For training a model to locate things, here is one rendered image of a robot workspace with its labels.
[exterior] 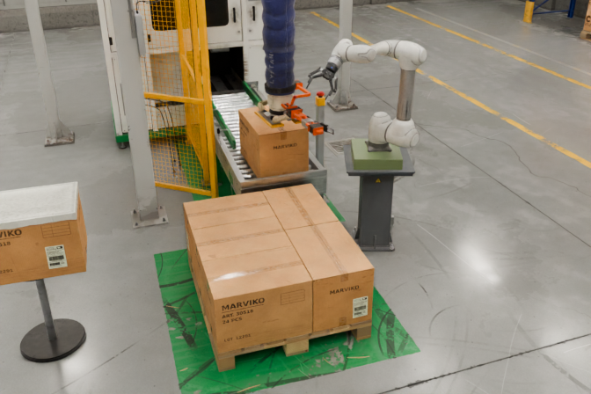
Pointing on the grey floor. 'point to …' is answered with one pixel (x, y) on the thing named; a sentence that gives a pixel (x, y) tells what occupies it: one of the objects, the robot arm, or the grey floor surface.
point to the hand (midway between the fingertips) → (317, 91)
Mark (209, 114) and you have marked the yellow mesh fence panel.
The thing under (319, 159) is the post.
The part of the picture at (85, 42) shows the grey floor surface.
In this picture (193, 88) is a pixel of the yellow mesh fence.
